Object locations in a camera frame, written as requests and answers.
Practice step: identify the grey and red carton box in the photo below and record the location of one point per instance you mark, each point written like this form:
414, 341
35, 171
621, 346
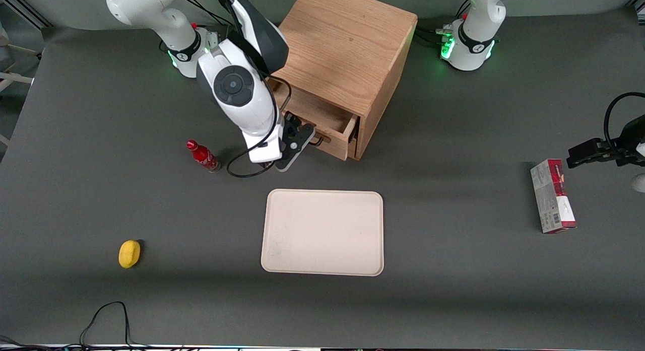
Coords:
552, 197

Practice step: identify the white frame bar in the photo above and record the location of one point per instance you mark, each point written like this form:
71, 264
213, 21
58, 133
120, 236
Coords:
12, 78

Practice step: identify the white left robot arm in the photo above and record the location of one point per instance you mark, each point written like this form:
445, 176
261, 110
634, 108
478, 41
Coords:
473, 44

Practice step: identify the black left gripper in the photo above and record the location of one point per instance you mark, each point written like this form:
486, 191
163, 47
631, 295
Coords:
630, 140

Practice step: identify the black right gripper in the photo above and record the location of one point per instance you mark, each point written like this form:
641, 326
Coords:
290, 130

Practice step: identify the red cola bottle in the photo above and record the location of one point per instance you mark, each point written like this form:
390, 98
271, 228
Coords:
204, 157

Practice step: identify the yellow lemon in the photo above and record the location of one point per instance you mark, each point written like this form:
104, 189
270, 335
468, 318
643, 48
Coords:
129, 254

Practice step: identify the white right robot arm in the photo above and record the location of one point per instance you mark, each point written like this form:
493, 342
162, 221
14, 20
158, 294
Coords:
242, 89

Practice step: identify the wooden two-drawer cabinet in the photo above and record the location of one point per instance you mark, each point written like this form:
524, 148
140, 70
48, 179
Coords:
347, 39

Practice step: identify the beige rectangular tray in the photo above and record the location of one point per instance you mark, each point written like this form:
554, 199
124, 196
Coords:
322, 232

